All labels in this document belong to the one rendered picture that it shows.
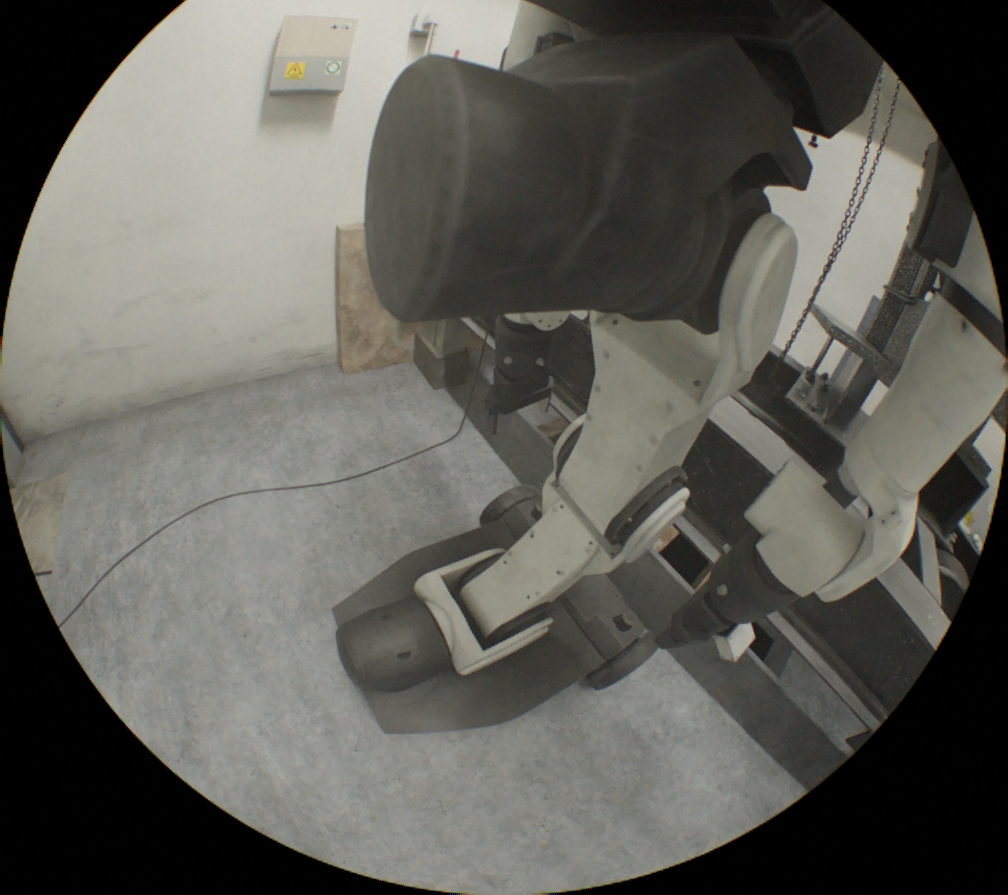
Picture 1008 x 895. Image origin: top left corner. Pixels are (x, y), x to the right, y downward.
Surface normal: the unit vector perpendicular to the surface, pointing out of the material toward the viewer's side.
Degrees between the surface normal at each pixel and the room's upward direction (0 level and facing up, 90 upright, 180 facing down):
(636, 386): 100
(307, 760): 0
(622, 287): 117
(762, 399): 90
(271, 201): 90
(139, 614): 0
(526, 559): 60
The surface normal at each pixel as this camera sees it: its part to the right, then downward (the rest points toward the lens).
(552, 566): -0.63, -0.25
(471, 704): 0.19, -0.79
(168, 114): 0.55, 0.57
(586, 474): -0.83, 0.11
